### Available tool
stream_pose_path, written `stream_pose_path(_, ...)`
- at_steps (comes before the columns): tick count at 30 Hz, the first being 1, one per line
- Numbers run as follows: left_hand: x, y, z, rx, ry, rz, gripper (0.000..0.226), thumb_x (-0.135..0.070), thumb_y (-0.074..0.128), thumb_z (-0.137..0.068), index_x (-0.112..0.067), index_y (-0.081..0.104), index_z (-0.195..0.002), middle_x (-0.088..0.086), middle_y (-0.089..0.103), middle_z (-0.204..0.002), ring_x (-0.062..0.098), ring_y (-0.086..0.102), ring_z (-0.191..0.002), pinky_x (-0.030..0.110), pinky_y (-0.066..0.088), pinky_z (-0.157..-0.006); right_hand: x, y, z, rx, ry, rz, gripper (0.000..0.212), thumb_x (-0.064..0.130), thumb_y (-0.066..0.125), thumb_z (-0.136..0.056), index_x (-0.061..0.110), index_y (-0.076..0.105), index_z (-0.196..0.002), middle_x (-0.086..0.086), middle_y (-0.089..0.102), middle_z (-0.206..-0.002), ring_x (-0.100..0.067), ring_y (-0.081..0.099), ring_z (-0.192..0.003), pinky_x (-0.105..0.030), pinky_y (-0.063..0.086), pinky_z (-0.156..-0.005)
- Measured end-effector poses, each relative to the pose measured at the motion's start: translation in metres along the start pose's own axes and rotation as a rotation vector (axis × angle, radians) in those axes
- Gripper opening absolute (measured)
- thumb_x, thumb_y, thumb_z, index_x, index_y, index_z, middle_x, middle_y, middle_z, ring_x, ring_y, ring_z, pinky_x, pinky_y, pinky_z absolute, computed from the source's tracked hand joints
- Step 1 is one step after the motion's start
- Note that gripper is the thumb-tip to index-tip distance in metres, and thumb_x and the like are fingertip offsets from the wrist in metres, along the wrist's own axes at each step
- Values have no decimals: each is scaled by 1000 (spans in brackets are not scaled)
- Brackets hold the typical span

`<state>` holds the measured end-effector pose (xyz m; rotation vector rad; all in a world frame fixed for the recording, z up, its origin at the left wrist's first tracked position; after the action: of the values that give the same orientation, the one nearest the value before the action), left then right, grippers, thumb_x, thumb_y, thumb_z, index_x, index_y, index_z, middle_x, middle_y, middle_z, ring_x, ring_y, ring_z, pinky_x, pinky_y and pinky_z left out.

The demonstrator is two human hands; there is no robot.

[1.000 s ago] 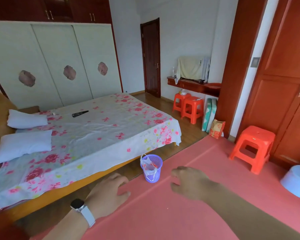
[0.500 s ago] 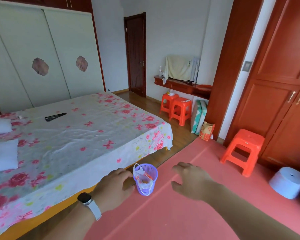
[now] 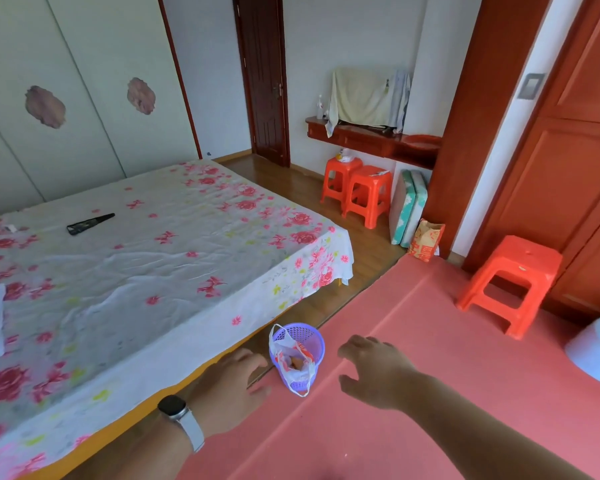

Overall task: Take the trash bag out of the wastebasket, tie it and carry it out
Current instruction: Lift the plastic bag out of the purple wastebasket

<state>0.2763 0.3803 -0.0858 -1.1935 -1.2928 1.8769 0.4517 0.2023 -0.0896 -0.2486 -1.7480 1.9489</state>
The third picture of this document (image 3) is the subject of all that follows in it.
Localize person's left hand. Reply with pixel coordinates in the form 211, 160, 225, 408
187, 347, 272, 438

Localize red wooden cabinet doors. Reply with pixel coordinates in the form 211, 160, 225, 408
462, 0, 600, 326

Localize black folded fan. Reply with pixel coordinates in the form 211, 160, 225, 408
66, 213, 116, 236

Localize orange paper bag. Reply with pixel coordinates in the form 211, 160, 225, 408
408, 219, 446, 263

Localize grey wall switch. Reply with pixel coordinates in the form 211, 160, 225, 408
517, 73, 546, 101

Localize red wooden door frame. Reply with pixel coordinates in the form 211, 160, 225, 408
422, 0, 554, 259

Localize purple plastic waste basket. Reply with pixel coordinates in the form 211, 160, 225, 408
270, 323, 326, 391

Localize person's right forearm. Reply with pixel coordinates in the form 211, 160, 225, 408
404, 374, 595, 480

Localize smartwatch with white band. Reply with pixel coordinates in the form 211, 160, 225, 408
157, 395, 206, 454

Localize teal folded mat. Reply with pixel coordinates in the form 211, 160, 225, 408
388, 170, 417, 246

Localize blue white cloth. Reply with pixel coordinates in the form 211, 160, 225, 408
387, 70, 412, 134

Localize pink floor mat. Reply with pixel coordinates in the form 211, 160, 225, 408
177, 254, 600, 480

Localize red plastic basin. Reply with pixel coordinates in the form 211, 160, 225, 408
402, 134, 443, 151

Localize white sliding door wardrobe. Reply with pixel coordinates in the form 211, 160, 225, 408
0, 0, 203, 220

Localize bed with floral sheet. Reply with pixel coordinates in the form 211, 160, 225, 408
0, 160, 355, 480

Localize cream towel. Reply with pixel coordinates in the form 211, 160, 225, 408
324, 68, 399, 138

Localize person's right hand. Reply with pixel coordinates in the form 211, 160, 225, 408
337, 336, 424, 411

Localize white plastic bag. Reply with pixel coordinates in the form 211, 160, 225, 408
268, 324, 317, 398

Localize red wooden wall shelf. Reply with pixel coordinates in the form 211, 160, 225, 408
305, 117, 442, 170

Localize pale blue plastic stool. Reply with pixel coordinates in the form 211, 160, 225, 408
564, 317, 600, 387

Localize orange plastic stool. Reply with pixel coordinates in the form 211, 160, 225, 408
320, 157, 364, 206
342, 165, 394, 230
455, 235, 564, 341

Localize dark brown wooden door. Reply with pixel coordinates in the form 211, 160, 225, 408
232, 0, 292, 168

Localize person's left forearm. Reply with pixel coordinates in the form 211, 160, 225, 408
116, 419, 202, 480

